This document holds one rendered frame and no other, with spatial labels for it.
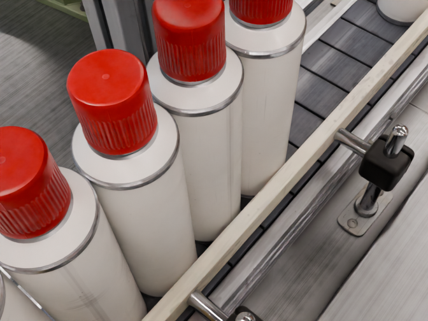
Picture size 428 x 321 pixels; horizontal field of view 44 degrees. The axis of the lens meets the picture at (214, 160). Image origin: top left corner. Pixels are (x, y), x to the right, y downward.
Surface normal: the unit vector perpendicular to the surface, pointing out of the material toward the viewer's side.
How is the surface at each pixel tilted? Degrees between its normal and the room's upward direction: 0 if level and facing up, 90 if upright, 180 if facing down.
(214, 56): 90
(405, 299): 0
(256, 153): 90
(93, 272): 90
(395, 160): 0
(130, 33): 90
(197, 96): 42
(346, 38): 0
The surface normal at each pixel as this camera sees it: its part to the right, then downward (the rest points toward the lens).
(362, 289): -0.04, -0.54
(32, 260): 0.07, 0.21
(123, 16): 0.76, 0.54
